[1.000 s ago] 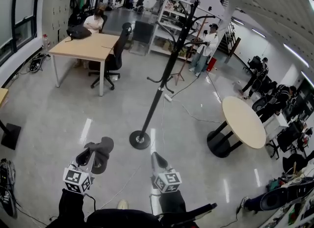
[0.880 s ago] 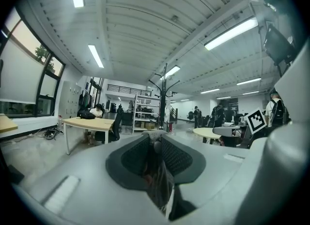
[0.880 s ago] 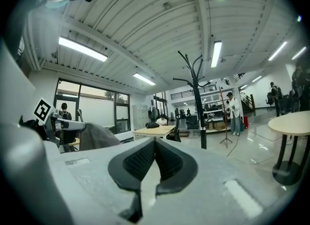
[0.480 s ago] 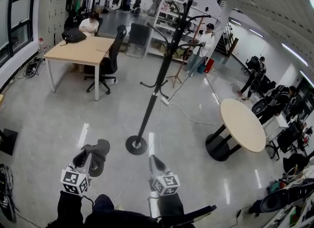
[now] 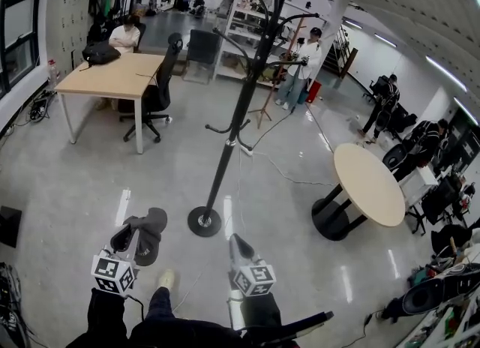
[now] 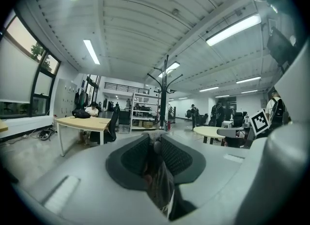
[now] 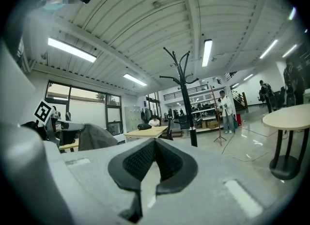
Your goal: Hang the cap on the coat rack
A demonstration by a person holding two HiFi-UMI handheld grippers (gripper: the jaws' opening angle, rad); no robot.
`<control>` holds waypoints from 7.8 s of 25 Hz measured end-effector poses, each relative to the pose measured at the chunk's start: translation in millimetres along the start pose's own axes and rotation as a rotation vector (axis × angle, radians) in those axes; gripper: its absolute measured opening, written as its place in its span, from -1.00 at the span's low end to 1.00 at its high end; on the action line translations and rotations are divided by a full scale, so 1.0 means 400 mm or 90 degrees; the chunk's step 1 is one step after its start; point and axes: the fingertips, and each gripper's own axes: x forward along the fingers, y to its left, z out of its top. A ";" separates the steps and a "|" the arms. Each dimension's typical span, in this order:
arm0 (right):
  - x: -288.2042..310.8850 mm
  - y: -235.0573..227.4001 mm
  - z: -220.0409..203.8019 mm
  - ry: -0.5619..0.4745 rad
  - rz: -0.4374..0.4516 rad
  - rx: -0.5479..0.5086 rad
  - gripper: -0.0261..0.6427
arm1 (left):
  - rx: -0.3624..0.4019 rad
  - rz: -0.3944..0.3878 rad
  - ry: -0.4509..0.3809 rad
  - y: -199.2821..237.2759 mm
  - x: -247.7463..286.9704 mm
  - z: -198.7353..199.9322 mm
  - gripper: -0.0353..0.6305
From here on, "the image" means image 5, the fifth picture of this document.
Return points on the black mesh chair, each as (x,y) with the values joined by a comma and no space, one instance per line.
(202,50)

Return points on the black flat panel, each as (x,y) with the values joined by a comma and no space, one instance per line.
(9,226)

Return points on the black office chair with headrest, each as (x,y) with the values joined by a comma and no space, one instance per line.
(159,91)

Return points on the black chair backrest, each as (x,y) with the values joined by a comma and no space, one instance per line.
(296,326)

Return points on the red bin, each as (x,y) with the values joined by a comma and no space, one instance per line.
(314,92)

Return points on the black bag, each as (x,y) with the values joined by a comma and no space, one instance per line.
(100,54)

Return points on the white power strip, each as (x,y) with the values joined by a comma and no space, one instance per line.
(246,149)

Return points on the person's leg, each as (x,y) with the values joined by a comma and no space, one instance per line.
(159,305)

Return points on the person's beige shoe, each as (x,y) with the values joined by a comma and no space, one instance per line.
(167,278)

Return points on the dark grey cap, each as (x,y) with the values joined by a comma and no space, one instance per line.
(150,234)

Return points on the staircase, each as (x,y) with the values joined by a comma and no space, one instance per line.
(339,56)

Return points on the black swivel chair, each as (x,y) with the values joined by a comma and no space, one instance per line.
(440,200)

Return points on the person's right forearm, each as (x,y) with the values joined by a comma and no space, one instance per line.
(260,311)

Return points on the round wooden table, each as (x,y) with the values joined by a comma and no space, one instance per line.
(367,185)

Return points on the wooden coat rack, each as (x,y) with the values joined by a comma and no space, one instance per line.
(279,72)

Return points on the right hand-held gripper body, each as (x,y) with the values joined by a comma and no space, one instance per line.
(255,278)

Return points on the black coat rack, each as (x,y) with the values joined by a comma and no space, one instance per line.
(240,114)

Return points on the rectangular wooden desk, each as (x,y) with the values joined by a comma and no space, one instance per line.
(112,76)

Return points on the person's left forearm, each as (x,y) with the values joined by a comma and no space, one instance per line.
(107,320)

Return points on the white shelving unit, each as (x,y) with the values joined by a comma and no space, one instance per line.
(240,27)

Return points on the grey lockers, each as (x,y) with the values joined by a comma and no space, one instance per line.
(69,27)

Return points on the clear water bottle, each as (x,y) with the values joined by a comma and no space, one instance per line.
(53,74)

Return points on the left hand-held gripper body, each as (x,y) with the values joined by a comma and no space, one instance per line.
(112,272)

